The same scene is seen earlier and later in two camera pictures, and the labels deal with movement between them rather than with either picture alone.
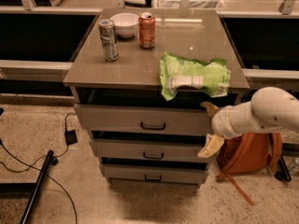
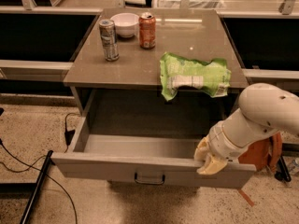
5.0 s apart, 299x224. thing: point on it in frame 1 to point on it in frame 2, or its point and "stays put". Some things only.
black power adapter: x=70 y=136 stays put
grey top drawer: x=144 y=119 to x=162 y=160
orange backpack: x=247 y=154 stays put
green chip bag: x=210 y=77 stays put
